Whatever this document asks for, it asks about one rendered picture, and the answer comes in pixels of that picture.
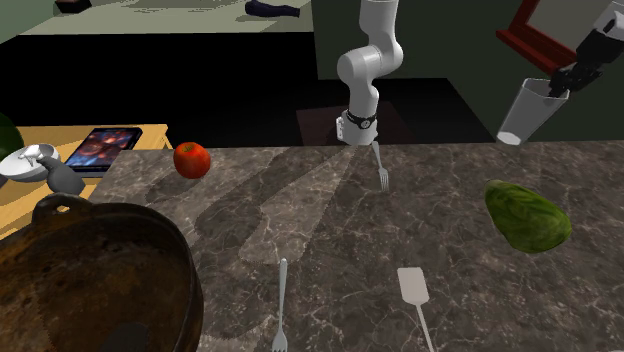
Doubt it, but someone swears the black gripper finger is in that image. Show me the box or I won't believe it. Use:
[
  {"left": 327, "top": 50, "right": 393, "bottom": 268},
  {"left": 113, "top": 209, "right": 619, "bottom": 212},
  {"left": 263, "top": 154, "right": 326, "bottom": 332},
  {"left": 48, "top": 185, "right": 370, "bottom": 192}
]
[
  {"left": 547, "top": 63, "right": 578, "bottom": 99},
  {"left": 567, "top": 69, "right": 605, "bottom": 94}
]

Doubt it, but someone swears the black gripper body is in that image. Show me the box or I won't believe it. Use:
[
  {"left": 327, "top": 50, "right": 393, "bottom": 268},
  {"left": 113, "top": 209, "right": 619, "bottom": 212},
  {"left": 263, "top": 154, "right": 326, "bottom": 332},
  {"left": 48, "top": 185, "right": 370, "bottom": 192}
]
[{"left": 574, "top": 28, "right": 624, "bottom": 75}]

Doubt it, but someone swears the white tall cup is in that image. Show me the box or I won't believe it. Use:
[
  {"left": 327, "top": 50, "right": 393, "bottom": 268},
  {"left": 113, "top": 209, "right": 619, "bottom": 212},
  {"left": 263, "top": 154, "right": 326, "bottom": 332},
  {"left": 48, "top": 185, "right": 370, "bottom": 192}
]
[{"left": 496, "top": 77, "right": 571, "bottom": 147}]

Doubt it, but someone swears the red framed window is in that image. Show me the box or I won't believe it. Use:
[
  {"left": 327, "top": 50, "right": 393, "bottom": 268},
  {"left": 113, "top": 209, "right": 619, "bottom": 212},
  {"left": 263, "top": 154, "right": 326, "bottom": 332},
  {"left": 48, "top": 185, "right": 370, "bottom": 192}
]
[{"left": 495, "top": 0, "right": 624, "bottom": 77}]

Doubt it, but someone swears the green lettuce head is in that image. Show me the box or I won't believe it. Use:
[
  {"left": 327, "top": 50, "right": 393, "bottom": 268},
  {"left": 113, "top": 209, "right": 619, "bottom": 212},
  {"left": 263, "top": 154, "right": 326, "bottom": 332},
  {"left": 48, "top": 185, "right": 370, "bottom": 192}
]
[{"left": 483, "top": 179, "right": 574, "bottom": 255}]

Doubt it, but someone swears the short silver fork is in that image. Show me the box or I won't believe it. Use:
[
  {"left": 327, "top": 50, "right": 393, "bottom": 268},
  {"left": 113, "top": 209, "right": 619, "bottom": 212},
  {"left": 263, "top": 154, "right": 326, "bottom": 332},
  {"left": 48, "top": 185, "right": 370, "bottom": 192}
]
[{"left": 371, "top": 140, "right": 391, "bottom": 192}]

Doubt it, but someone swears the white spatula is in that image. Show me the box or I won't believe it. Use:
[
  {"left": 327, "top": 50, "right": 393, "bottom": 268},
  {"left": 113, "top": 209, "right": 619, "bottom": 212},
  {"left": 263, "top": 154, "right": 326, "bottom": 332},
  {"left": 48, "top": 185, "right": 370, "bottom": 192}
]
[{"left": 396, "top": 266, "right": 436, "bottom": 352}]

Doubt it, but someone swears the dark blue elongated object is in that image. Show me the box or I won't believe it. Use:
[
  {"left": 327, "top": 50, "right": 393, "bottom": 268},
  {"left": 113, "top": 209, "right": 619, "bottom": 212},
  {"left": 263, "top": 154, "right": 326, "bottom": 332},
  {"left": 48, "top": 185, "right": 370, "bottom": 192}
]
[{"left": 244, "top": 0, "right": 301, "bottom": 19}]

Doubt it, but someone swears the long silver fork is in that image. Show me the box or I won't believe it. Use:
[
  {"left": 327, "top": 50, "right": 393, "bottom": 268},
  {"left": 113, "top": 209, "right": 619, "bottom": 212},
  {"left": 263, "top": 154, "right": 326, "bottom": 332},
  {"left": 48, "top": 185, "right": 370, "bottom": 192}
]
[{"left": 270, "top": 258, "right": 290, "bottom": 352}]

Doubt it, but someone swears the red apple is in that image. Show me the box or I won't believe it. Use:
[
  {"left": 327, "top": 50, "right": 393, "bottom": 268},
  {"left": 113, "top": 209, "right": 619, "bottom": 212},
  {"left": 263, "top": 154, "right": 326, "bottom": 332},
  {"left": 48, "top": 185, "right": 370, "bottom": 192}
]
[{"left": 172, "top": 141, "right": 212, "bottom": 180}]

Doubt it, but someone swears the light wooden table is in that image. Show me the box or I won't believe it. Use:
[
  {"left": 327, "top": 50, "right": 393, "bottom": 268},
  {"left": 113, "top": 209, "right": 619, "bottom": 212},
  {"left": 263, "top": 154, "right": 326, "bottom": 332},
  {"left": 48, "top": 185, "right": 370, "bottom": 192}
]
[{"left": 0, "top": 123, "right": 175, "bottom": 241}]

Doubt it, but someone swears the black tablet with colourful screen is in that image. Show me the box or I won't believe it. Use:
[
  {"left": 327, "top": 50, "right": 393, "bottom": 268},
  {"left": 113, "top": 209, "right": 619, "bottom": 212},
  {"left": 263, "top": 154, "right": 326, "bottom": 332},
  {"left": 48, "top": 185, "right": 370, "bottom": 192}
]
[{"left": 64, "top": 127, "right": 144, "bottom": 173}]

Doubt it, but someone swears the rusty cast iron pot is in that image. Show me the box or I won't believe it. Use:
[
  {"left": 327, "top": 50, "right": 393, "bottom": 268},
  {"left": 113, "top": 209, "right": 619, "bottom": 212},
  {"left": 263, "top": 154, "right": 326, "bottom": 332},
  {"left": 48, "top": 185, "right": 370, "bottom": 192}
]
[{"left": 0, "top": 192, "right": 205, "bottom": 352}]

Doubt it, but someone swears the white bowl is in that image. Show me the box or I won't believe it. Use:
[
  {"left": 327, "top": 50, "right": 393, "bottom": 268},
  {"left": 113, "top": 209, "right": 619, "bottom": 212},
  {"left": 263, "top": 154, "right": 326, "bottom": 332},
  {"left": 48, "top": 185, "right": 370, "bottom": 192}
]
[{"left": 0, "top": 143, "right": 61, "bottom": 184}]

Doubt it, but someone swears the dark green round object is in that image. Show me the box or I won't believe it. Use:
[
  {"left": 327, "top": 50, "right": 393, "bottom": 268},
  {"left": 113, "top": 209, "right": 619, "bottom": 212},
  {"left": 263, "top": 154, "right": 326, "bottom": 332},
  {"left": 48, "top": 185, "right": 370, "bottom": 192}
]
[{"left": 0, "top": 111, "right": 25, "bottom": 163}]

